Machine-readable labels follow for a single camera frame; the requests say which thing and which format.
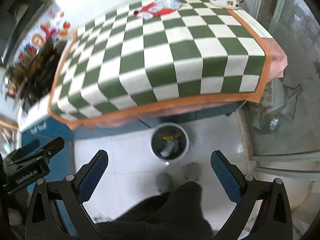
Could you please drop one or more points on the black range hood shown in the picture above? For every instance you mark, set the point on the black range hood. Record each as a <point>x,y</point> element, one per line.
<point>17,18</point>

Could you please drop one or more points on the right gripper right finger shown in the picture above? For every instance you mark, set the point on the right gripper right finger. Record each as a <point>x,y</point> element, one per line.
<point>274,220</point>

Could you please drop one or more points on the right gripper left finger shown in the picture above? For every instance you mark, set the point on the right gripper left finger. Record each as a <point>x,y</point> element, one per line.
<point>56,208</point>

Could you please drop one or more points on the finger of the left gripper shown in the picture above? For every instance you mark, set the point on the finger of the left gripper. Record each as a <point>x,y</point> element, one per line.
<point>24,150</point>
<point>46,152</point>

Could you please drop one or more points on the grey left slipper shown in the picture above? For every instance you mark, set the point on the grey left slipper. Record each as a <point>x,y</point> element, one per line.
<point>163,183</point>

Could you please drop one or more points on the large red snack bag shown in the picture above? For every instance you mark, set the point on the large red snack bag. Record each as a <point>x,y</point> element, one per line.
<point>157,9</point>

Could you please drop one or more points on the grey right slipper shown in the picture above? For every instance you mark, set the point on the grey right slipper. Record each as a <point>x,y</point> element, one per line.
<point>192,172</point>

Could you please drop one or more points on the green white checkered mat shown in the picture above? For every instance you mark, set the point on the green white checkered mat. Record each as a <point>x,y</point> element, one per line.
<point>118,66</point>

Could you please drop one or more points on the pink yellow medicine box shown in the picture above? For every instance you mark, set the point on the pink yellow medicine box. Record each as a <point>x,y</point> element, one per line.
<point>171,137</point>

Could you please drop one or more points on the grey slipper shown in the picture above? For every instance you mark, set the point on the grey slipper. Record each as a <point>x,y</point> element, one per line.
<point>192,172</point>
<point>163,183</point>

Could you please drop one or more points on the white round trash bin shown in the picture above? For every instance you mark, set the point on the white round trash bin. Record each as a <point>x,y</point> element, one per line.
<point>157,143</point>

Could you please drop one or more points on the colourful wall sticker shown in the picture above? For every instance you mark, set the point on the colourful wall sticker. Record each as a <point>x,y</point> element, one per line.
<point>52,24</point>

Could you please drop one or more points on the dark fleece clothing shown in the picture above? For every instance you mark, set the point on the dark fleece clothing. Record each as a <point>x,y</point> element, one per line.
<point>172,215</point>

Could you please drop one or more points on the frosted glass sliding door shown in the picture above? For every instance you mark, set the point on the frosted glass sliding door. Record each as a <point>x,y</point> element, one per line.
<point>281,132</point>

